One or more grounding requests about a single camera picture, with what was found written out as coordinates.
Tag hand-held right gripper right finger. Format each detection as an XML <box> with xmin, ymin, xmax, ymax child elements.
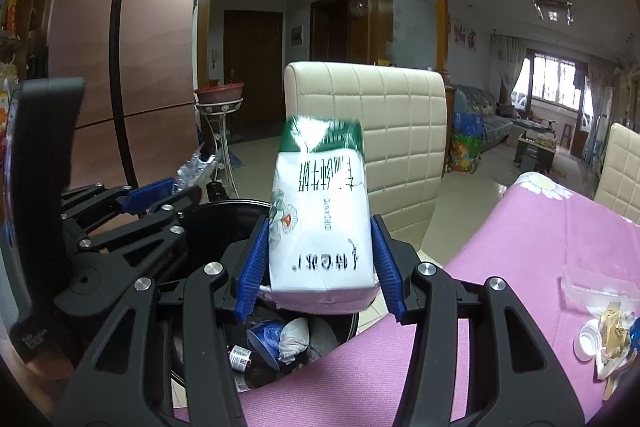
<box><xmin>371</xmin><ymin>213</ymin><xmax>586</xmax><ymax>427</ymax></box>

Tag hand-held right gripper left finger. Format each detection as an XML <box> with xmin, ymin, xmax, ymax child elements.
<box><xmin>52</xmin><ymin>214</ymin><xmax>273</xmax><ymax>427</ymax></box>

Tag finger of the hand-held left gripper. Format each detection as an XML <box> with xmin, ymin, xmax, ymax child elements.
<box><xmin>65</xmin><ymin>201</ymin><xmax>189</xmax><ymax>259</ymax></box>
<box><xmin>60</xmin><ymin>178</ymin><xmax>177</xmax><ymax>222</ymax></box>

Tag black round trash bin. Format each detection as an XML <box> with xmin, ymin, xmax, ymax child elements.
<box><xmin>155</xmin><ymin>199</ymin><xmax>361</xmax><ymax>408</ymax></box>

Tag blue paper cup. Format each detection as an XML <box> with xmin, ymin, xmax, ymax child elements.
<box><xmin>246</xmin><ymin>319</ymin><xmax>288</xmax><ymax>370</ymax></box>

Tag white tissue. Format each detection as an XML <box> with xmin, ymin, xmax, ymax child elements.
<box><xmin>277</xmin><ymin>318</ymin><xmax>311</xmax><ymax>364</ymax></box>

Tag brown medicine bottle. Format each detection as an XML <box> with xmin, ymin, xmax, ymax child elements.
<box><xmin>227</xmin><ymin>344</ymin><xmax>252</xmax><ymax>374</ymax></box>

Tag green white milk carton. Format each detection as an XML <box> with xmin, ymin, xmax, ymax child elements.
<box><xmin>267</xmin><ymin>116</ymin><xmax>379</xmax><ymax>315</ymax></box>

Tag clear plastic tray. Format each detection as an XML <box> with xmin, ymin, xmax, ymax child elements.
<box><xmin>561</xmin><ymin>263</ymin><xmax>640</xmax><ymax>305</ymax></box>

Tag gold foil wrapper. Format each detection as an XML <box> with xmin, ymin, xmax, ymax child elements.
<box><xmin>600</xmin><ymin>304</ymin><xmax>636</xmax><ymax>353</ymax></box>

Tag clear plastic bottles bag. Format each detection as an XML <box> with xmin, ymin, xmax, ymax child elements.
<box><xmin>172</xmin><ymin>147</ymin><xmax>223</xmax><ymax>195</ymax></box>

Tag white metal stand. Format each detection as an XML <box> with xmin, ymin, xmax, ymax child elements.
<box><xmin>195</xmin><ymin>99</ymin><xmax>246</xmax><ymax>200</ymax></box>

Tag purple floral tablecloth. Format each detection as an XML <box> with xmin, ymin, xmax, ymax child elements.
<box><xmin>240</xmin><ymin>172</ymin><xmax>640</xmax><ymax>427</ymax></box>

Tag red basin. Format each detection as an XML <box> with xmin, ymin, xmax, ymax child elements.
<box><xmin>195</xmin><ymin>82</ymin><xmax>245</xmax><ymax>105</ymax></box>

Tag cream quilted dining chair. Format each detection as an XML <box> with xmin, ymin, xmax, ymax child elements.
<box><xmin>284</xmin><ymin>62</ymin><xmax>447</xmax><ymax>268</ymax></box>
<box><xmin>594</xmin><ymin>122</ymin><xmax>640</xmax><ymax>225</ymax></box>

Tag colourful shopping bag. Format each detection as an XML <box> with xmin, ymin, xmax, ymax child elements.
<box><xmin>447</xmin><ymin>112</ymin><xmax>486</xmax><ymax>178</ymax></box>

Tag copper two-door fridge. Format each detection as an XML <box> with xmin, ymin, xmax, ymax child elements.
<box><xmin>47</xmin><ymin>0</ymin><xmax>203</xmax><ymax>192</ymax></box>

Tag dark wooden door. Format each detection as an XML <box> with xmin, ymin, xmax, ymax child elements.
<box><xmin>310</xmin><ymin>0</ymin><xmax>351</xmax><ymax>62</ymax></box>
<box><xmin>223</xmin><ymin>10</ymin><xmax>283</xmax><ymax>128</ymax></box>

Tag grey sofa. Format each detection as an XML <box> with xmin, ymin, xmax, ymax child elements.
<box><xmin>452</xmin><ymin>84</ymin><xmax>538</xmax><ymax>152</ymax></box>

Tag coffee table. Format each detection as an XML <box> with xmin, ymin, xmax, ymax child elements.
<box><xmin>515</xmin><ymin>132</ymin><xmax>558</xmax><ymax>172</ymax></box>

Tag wooden shelf with goods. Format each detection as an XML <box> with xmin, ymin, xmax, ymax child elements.
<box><xmin>0</xmin><ymin>0</ymin><xmax>58</xmax><ymax>148</ymax></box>

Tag white bottle cap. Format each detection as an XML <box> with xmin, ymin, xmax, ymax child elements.
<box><xmin>575</xmin><ymin>319</ymin><xmax>607</xmax><ymax>362</ymax></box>

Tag patterned curtain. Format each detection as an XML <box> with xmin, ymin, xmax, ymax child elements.
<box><xmin>492</xmin><ymin>34</ymin><xmax>526</xmax><ymax>108</ymax></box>
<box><xmin>582</xmin><ymin>57</ymin><xmax>618</xmax><ymax>148</ymax></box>

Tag barred window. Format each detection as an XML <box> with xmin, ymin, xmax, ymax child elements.
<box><xmin>530</xmin><ymin>52</ymin><xmax>586</xmax><ymax>110</ymax></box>

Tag wooden pillar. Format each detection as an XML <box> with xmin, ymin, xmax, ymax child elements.
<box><xmin>434</xmin><ymin>0</ymin><xmax>449</xmax><ymax>72</ymax></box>

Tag ceiling lamp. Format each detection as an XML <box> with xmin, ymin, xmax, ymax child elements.
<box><xmin>531</xmin><ymin>0</ymin><xmax>573</xmax><ymax>25</ymax></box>

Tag red wall decorations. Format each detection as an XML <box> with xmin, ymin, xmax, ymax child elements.
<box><xmin>452</xmin><ymin>19</ymin><xmax>478</xmax><ymax>48</ymax></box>

